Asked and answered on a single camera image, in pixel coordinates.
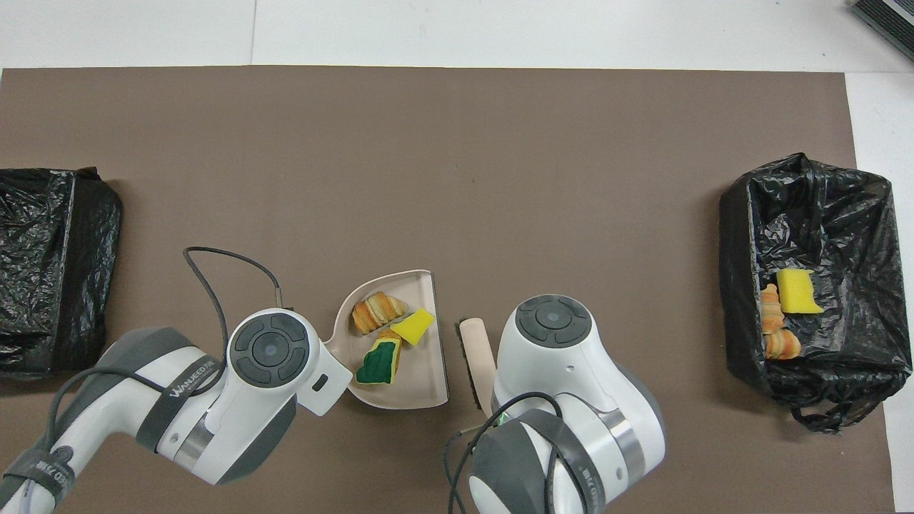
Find torn cream foam bread piece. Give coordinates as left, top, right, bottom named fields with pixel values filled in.
left=764, top=330, right=803, bottom=360
left=761, top=283, right=780, bottom=335

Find striped toy croissant piece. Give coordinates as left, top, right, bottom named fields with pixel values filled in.
left=351, top=291, right=409, bottom=336

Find small green yellow sponge piece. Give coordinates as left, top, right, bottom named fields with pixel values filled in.
left=390, top=307, right=437, bottom=347

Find beige plastic dustpan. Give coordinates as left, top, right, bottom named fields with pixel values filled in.
left=325, top=268, right=450, bottom=410

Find large brown paper mat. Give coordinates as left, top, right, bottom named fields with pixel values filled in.
left=0, top=66, right=897, bottom=514

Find large torn green yellow sponge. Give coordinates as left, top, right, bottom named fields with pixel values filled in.
left=355, top=337, right=403, bottom=387

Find plain yellow sponge piece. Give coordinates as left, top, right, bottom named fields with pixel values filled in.
left=775, top=268, right=823, bottom=315

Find beige hand brush black bristles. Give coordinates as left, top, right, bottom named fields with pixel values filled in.
left=454, top=317, right=498, bottom=420

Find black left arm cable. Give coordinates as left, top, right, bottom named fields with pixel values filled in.
left=183, top=246, right=295, bottom=376

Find dark grey ribbed device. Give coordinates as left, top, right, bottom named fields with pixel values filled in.
left=850, top=0, right=914, bottom=61

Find black bag lined bin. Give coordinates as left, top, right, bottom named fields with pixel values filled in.
left=718, top=152, right=914, bottom=435
left=0, top=166, right=124, bottom=381

